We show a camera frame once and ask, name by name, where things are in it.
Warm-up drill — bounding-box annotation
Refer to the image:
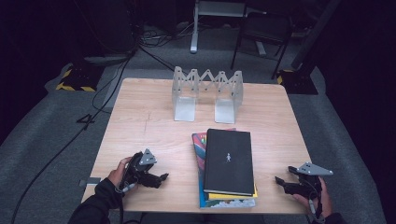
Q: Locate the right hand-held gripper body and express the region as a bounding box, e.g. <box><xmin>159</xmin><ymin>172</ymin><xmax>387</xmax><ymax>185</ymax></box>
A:
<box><xmin>284</xmin><ymin>161</ymin><xmax>334</xmax><ymax>199</ymax></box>

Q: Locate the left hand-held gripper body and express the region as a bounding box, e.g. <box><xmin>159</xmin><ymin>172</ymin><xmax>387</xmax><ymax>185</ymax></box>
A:
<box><xmin>120</xmin><ymin>147</ymin><xmax>158</xmax><ymax>189</ymax></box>

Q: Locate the colourful illustrated book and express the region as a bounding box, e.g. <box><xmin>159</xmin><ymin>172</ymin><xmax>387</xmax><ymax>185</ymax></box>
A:
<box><xmin>191</xmin><ymin>127</ymin><xmax>237</xmax><ymax>200</ymax></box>

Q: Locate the yellow paperback book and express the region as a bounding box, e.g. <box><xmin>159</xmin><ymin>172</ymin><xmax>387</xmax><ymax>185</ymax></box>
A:
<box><xmin>204</xmin><ymin>183</ymin><xmax>259</xmax><ymax>201</ymax></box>

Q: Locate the blue and white book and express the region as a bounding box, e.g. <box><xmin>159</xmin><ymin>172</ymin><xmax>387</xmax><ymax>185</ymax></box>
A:
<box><xmin>198</xmin><ymin>186</ymin><xmax>257</xmax><ymax>209</ymax></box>

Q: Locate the black hardcover book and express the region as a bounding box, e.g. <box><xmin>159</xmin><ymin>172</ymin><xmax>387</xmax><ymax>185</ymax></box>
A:
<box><xmin>203</xmin><ymin>128</ymin><xmax>256</xmax><ymax>197</ymax></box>

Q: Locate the white expandable book rack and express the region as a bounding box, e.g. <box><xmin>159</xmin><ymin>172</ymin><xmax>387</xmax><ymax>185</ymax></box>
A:
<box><xmin>171</xmin><ymin>65</ymin><xmax>245</xmax><ymax>125</ymax></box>

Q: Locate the person's left hand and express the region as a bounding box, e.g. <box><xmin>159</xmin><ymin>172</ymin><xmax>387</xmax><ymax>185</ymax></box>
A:
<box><xmin>106</xmin><ymin>156</ymin><xmax>134</xmax><ymax>189</ymax></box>

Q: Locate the person's right hand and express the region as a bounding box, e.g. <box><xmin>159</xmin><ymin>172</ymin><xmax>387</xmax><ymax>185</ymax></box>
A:
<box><xmin>292</xmin><ymin>177</ymin><xmax>333</xmax><ymax>218</ymax></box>

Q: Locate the grey tape strip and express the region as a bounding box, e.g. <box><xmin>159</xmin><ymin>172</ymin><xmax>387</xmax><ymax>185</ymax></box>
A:
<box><xmin>78</xmin><ymin>176</ymin><xmax>103</xmax><ymax>188</ymax></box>

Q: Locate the black yellow striped base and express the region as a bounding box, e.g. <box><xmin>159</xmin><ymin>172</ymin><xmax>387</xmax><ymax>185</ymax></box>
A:
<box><xmin>55</xmin><ymin>60</ymin><xmax>106</xmax><ymax>93</ymax></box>
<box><xmin>276</xmin><ymin>68</ymin><xmax>320</xmax><ymax>96</ymax></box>

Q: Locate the dark slanted pole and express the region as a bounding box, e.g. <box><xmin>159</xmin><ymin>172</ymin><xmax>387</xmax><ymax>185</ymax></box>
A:
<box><xmin>290</xmin><ymin>0</ymin><xmax>342</xmax><ymax>71</ymax></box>

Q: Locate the black chair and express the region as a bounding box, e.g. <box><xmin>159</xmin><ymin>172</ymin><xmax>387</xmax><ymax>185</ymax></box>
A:
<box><xmin>230</xmin><ymin>11</ymin><xmax>295</xmax><ymax>80</ymax></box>

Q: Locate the dark equipment stand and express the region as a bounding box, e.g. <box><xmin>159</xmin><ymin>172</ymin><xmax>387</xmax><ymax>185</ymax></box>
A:
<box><xmin>74</xmin><ymin>0</ymin><xmax>139</xmax><ymax>68</ymax></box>

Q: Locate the white metal desk stand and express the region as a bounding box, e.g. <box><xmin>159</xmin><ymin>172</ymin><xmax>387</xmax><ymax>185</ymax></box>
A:
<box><xmin>190</xmin><ymin>0</ymin><xmax>269</xmax><ymax>54</ymax></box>

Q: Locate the left hand-held gripper cable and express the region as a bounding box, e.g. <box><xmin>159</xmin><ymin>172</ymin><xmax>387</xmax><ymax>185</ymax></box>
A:
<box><xmin>114</xmin><ymin>181</ymin><xmax>138</xmax><ymax>224</ymax></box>

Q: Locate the hand-held gripper cable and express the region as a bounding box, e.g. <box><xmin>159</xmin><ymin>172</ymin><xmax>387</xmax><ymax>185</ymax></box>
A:
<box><xmin>306</xmin><ymin>183</ymin><xmax>325</xmax><ymax>223</ymax></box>
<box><xmin>114</xmin><ymin>181</ymin><xmax>138</xmax><ymax>224</ymax></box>

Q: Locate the right hand-held gripper cable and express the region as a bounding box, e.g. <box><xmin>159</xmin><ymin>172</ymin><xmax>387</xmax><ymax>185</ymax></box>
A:
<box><xmin>306</xmin><ymin>183</ymin><xmax>325</xmax><ymax>223</ymax></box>

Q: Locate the long black floor cable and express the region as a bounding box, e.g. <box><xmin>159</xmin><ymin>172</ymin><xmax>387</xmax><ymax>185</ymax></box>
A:
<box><xmin>10</xmin><ymin>50</ymin><xmax>134</xmax><ymax>224</ymax></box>

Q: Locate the black cable bundle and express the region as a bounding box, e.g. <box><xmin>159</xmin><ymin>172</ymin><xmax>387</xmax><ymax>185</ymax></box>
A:
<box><xmin>136</xmin><ymin>21</ymin><xmax>194</xmax><ymax>73</ymax></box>

